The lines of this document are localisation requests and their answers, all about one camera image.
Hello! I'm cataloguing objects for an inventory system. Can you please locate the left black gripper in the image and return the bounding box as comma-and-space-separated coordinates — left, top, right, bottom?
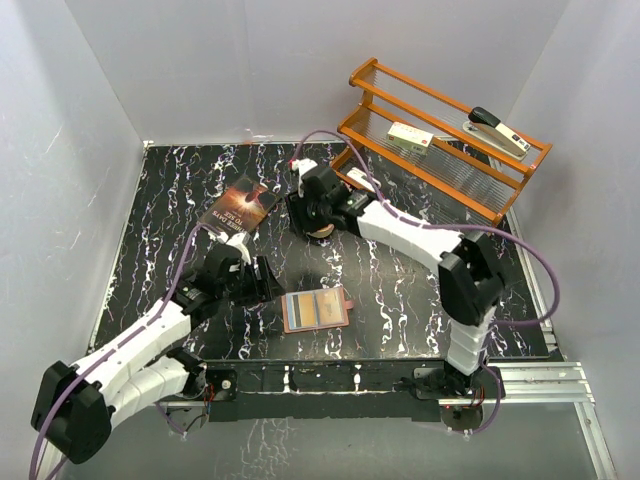
218, 255, 284, 306

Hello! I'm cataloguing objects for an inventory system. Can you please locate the gold magnetic stripe card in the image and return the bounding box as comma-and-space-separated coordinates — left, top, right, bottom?
289, 293, 317, 329

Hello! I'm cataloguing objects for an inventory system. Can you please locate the pink leather card holder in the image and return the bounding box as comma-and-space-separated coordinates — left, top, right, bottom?
281, 287, 354, 334

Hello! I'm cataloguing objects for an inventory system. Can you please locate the beige printed card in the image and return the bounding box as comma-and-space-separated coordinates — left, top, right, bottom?
315, 289, 344, 326

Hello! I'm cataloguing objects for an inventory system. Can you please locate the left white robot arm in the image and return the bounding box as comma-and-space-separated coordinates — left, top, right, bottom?
31, 245, 285, 464

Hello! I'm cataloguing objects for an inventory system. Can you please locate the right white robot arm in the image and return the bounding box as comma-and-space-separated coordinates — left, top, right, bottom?
286, 159, 506, 397

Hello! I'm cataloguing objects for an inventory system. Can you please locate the beige oval card tray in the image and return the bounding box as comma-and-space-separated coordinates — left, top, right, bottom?
308, 224, 335, 239

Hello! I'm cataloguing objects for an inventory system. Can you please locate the small white black device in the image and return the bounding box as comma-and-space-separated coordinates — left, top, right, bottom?
347, 167, 374, 191

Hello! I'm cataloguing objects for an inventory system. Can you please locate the dark paperback book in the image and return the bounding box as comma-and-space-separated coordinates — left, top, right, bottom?
198, 175, 281, 238

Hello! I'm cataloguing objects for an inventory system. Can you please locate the orange wooden shelf rack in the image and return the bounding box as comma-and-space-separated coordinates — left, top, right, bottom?
338, 58, 552, 226

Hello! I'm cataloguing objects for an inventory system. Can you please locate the white staples box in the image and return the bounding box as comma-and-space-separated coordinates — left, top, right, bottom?
386, 122, 434, 155

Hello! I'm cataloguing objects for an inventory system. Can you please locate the black beige stapler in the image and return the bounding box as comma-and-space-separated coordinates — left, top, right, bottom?
462, 106, 531, 160

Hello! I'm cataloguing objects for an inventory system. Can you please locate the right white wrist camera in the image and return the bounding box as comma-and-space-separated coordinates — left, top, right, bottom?
289, 158, 318, 197

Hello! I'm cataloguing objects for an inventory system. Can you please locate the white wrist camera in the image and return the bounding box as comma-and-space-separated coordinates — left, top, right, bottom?
289, 158, 318, 197
226, 231, 252, 264

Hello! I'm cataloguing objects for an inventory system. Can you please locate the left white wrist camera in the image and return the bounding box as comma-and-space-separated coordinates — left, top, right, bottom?
226, 231, 252, 264

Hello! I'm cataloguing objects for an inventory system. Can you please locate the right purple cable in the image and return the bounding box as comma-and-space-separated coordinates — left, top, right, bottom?
289, 130, 561, 435

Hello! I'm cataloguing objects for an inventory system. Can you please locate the purple cable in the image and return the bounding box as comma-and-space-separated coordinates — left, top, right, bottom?
289, 130, 561, 435
28, 222, 226, 476

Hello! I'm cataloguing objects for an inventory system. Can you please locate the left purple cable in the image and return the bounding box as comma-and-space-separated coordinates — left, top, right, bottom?
28, 222, 226, 476

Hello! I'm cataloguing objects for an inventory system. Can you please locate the black front mounting rail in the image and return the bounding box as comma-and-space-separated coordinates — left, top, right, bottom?
164, 357, 506, 426

